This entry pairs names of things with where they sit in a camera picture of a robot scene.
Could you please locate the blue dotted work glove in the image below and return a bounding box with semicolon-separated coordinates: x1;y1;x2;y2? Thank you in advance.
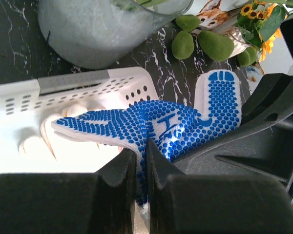
51;70;242;206

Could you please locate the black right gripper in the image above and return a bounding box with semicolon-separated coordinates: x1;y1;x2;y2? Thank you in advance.
174;73;293;197

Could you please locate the artificial flower bouquet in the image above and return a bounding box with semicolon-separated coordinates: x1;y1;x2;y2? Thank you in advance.
112;0;293;68

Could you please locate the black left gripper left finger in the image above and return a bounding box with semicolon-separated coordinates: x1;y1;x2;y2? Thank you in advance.
0;149;136;234

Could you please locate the grey metal bucket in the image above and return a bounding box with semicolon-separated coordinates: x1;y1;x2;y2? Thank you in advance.
38;0;192;69

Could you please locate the white perforated storage basket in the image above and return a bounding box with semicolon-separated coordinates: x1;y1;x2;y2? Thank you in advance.
0;67;158;174

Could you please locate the yellow palm glove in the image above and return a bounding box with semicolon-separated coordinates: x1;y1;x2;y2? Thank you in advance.
19;103;104;164

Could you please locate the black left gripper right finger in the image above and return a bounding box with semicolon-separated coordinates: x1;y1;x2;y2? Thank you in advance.
146;140;293;234

